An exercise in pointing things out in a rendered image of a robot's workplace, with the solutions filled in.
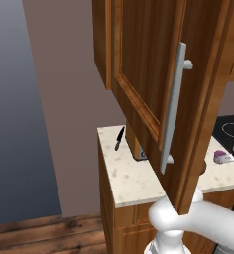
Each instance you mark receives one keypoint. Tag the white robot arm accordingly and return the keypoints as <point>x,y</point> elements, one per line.
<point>195,225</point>

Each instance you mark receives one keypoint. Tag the wooden cabinet door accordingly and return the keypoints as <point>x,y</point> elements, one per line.
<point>145,59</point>

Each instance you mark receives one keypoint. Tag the wooden base cabinet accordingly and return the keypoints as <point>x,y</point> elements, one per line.
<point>135,221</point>

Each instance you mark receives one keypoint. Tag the wooden block with grey base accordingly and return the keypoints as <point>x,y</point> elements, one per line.
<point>133,145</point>

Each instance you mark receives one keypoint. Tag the small brown rounded object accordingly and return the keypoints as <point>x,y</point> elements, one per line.
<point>203,167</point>

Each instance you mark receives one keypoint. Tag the purple and white jar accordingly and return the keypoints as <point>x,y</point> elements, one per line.
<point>221,156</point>

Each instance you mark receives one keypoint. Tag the black hob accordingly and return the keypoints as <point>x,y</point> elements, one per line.
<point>229,130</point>

